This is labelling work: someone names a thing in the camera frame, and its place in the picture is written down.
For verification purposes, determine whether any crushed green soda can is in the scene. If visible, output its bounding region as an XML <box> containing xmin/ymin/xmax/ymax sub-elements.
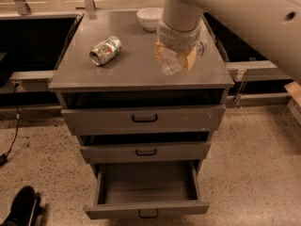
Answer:
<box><xmin>89</xmin><ymin>36</ymin><xmax>122</xmax><ymax>66</ymax></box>

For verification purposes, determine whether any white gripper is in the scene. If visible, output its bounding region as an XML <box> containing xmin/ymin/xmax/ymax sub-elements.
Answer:
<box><xmin>154</xmin><ymin>18</ymin><xmax>201</xmax><ymax>74</ymax></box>

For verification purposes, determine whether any black shoe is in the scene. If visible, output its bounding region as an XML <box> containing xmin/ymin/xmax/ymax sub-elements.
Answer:
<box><xmin>0</xmin><ymin>186</ymin><xmax>42</xmax><ymax>226</ymax></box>

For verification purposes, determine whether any cardboard box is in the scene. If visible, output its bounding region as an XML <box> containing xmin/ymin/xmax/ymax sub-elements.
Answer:
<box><xmin>285</xmin><ymin>82</ymin><xmax>301</xmax><ymax>124</ymax></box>

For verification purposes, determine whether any grey bottom drawer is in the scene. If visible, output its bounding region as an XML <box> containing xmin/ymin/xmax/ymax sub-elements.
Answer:
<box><xmin>84</xmin><ymin>161</ymin><xmax>210</xmax><ymax>219</ymax></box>

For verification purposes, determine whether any black cable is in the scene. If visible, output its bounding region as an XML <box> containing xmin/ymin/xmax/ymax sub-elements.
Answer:
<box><xmin>0</xmin><ymin>82</ymin><xmax>22</xmax><ymax>167</ymax></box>

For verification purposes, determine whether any grey drawer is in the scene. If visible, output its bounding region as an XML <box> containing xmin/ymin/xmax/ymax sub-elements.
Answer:
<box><xmin>62</xmin><ymin>105</ymin><xmax>226</xmax><ymax>136</ymax></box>
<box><xmin>84</xmin><ymin>161</ymin><xmax>210</xmax><ymax>219</ymax></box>
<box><xmin>80</xmin><ymin>142</ymin><xmax>211</xmax><ymax>164</ymax></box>

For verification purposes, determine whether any clear plastic water bottle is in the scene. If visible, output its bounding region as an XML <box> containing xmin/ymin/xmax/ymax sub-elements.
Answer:
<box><xmin>160</xmin><ymin>39</ymin><xmax>208</xmax><ymax>75</ymax></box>

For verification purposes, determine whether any grey drawer cabinet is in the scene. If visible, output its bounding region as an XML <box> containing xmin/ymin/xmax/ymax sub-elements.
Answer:
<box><xmin>48</xmin><ymin>8</ymin><xmax>235</xmax><ymax>177</ymax></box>

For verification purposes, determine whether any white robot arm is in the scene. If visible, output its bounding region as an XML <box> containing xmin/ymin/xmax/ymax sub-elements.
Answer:
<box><xmin>157</xmin><ymin>0</ymin><xmax>301</xmax><ymax>83</ymax></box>

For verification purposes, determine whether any white bowl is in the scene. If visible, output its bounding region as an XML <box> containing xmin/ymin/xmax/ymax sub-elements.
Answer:
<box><xmin>136</xmin><ymin>8</ymin><xmax>163</xmax><ymax>31</ymax></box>

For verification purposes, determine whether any grey top drawer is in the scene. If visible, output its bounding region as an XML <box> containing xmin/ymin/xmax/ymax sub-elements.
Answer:
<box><xmin>62</xmin><ymin>105</ymin><xmax>226</xmax><ymax>136</ymax></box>

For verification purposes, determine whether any grey middle drawer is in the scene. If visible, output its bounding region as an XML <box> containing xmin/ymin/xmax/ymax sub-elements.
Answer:
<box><xmin>80</xmin><ymin>142</ymin><xmax>211</xmax><ymax>164</ymax></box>

